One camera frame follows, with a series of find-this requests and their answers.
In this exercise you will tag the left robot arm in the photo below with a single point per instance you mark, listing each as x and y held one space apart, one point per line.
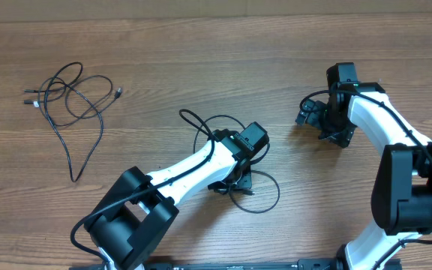
136 212

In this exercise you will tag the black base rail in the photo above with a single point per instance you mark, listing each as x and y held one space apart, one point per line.
302 264

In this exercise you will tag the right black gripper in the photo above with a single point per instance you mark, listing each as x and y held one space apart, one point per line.
314 117

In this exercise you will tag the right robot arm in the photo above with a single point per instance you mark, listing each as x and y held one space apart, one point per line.
401 199

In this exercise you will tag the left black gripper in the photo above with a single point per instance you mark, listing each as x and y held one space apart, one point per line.
236 184

